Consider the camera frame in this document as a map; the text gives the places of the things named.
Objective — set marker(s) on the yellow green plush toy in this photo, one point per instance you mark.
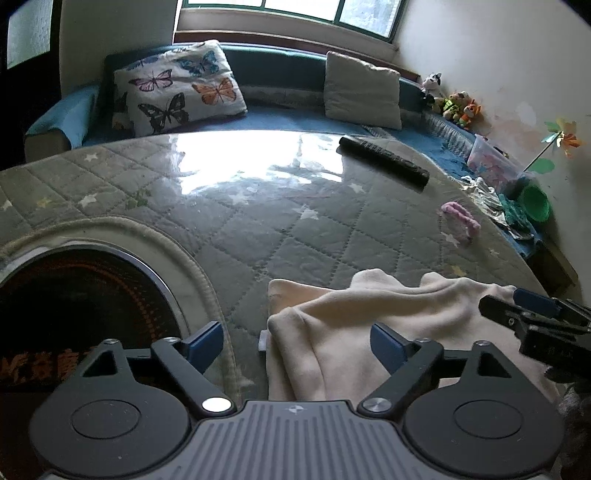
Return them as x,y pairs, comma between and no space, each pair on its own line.
455,107

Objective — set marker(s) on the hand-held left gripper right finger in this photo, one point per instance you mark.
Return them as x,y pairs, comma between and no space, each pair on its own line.
385,346

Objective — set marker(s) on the green framed window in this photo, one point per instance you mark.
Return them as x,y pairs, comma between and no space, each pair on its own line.
286,7

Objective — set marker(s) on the wooden stool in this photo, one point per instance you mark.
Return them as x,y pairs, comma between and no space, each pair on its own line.
554,267

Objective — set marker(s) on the teal sofa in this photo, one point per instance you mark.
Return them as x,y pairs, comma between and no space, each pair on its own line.
277,64

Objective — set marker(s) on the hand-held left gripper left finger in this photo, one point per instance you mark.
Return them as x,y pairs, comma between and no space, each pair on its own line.
205,346

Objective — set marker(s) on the blue sofa blanket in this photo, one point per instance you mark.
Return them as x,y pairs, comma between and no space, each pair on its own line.
64,115

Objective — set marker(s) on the round table heater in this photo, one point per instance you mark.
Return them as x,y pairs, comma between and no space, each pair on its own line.
78,300

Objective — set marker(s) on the beige pillow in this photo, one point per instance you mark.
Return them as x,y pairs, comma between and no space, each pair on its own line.
362,90

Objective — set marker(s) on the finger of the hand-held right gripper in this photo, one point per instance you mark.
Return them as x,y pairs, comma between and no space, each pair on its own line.
538,302
501,313

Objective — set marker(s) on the colourful pinwheel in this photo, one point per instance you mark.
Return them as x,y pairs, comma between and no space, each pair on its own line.
565,136

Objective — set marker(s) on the orange plush toy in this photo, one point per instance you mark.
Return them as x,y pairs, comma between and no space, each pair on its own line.
470,115

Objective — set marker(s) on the clear plastic toy box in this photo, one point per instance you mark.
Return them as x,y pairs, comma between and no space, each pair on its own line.
491,164

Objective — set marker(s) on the cream garment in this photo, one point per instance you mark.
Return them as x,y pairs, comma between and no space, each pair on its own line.
341,323

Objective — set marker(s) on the grey quilted star table cover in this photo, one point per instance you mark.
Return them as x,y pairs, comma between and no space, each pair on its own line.
277,221

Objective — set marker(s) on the black and white plush toy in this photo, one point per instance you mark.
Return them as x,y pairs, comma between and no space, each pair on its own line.
431,87

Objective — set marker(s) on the green plastic bowl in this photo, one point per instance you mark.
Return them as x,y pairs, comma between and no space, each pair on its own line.
535,203

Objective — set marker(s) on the butterfly print pillow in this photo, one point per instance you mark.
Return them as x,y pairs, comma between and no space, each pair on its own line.
180,87

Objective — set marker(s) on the pink hair scrunchie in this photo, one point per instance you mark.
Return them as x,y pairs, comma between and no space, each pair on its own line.
455,214

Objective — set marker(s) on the black remote control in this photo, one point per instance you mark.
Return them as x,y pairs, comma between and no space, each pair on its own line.
383,159

